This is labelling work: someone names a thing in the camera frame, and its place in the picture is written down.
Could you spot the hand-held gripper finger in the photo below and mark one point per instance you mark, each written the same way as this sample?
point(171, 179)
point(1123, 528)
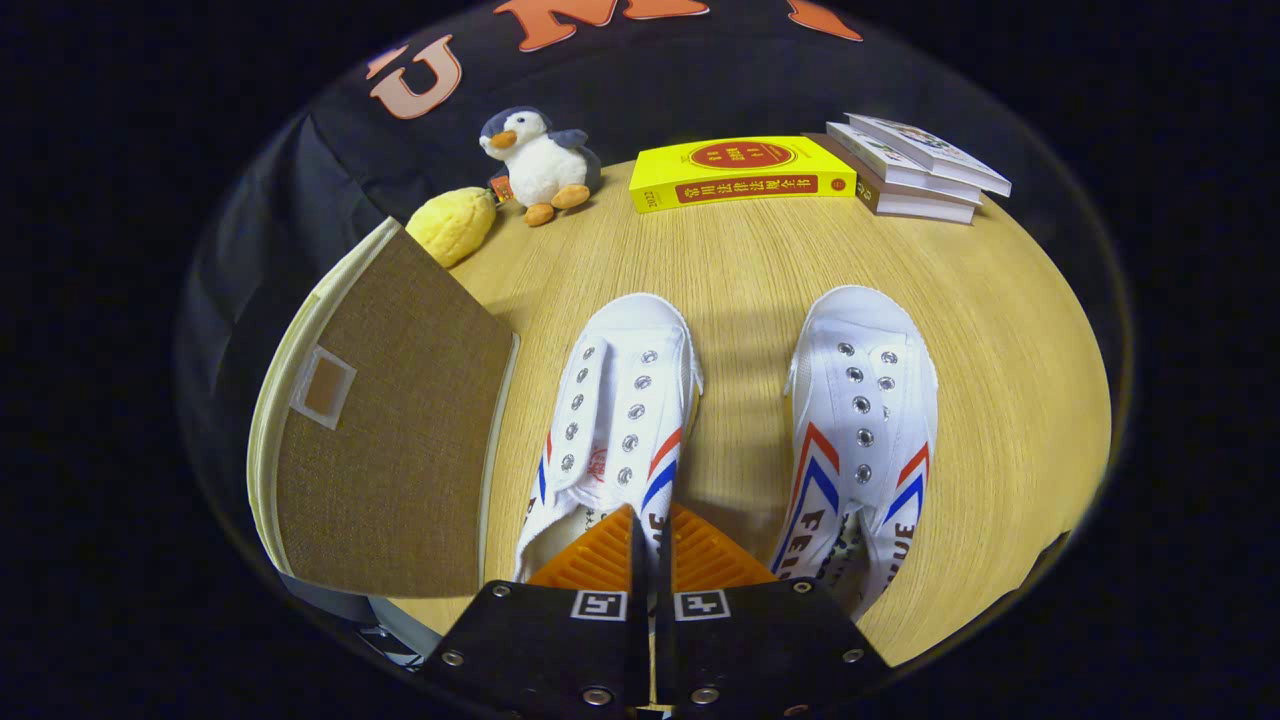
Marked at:
point(640, 640)
point(665, 640)

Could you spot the white canvas shoe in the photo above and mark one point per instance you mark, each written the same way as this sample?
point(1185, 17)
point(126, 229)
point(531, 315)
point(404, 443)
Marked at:
point(625, 340)
point(860, 330)

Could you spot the brown fabric storage box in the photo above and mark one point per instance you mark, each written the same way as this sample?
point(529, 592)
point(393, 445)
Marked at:
point(400, 450)

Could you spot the yellow bread plush toy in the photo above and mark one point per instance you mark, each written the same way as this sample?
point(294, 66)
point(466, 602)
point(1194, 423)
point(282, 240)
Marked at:
point(450, 228)

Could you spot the yellow book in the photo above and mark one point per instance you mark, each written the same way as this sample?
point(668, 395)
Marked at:
point(660, 170)

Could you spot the penguin plush toy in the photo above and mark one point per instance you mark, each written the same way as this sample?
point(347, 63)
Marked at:
point(545, 165)

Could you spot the brown cover book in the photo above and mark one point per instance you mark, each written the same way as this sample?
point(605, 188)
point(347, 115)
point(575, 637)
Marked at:
point(920, 208)

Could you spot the white illustrated cover book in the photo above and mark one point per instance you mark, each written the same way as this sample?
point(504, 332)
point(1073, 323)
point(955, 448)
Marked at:
point(935, 152)

